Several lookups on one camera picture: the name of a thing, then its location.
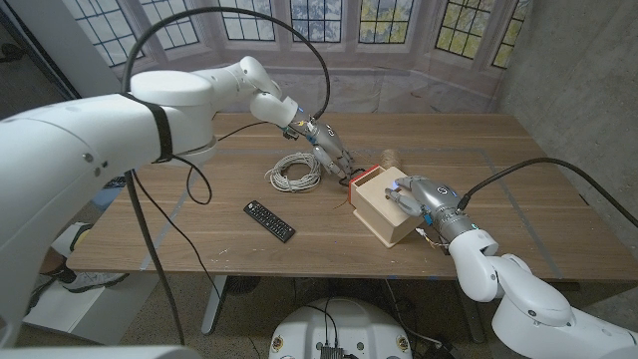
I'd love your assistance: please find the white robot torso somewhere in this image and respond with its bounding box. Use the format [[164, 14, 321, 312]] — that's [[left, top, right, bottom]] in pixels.
[[268, 297, 414, 359]]

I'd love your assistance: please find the light wooden drawer unit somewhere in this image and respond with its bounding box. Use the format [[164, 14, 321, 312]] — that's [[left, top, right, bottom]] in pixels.
[[353, 166, 425, 249]]

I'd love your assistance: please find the grey table leg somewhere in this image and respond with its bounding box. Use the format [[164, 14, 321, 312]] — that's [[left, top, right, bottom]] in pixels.
[[462, 298, 485, 344], [200, 275, 229, 336]]

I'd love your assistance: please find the coiled white network cable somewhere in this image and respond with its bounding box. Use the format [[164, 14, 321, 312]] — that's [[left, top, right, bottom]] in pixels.
[[264, 152, 325, 193]]

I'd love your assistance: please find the red-fronted drawer with black handle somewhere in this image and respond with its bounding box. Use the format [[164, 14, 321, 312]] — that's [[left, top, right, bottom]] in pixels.
[[338, 164, 388, 205]]

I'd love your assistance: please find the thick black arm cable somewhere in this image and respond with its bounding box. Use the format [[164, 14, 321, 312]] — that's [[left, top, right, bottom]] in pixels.
[[121, 5, 332, 346], [457, 158, 638, 228]]

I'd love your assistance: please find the printed bay window backdrop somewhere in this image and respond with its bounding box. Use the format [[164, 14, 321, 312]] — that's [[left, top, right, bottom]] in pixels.
[[62, 0, 532, 124]]

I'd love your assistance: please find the grey white sneaker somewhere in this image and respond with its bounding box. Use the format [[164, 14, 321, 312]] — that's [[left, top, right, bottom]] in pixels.
[[22, 276, 59, 318], [62, 271, 130, 294]]

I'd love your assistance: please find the person's leg with black sock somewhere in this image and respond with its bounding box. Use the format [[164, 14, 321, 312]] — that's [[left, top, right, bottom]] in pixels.
[[37, 246, 76, 285]]

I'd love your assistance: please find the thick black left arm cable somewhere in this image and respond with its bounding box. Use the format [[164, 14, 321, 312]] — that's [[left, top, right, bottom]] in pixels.
[[121, 5, 332, 346]]

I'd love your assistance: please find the black TV remote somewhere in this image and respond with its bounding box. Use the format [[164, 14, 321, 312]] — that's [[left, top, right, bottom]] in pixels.
[[242, 199, 297, 244]]

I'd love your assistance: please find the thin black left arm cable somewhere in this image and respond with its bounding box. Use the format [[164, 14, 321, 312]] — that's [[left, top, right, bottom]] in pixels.
[[133, 121, 270, 359]]

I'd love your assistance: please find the brown twine spool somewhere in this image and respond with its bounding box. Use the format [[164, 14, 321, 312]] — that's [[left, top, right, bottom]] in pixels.
[[381, 148, 404, 171]]

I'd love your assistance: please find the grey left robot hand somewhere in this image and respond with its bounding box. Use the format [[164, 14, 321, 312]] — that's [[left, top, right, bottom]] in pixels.
[[291, 115, 356, 181]]

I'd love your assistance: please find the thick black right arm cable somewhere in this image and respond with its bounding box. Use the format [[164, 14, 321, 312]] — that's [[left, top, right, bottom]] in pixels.
[[457, 158, 638, 228]]

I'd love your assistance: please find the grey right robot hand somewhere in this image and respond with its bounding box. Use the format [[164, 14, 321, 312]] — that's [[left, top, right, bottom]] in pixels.
[[384, 175, 479, 244]]

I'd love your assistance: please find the black floor fan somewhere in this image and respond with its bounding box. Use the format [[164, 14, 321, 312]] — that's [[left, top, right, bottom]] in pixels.
[[226, 275, 263, 296]]

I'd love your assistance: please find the wooden cabinet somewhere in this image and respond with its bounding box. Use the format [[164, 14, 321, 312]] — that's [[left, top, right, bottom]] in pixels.
[[332, 148, 383, 210]]

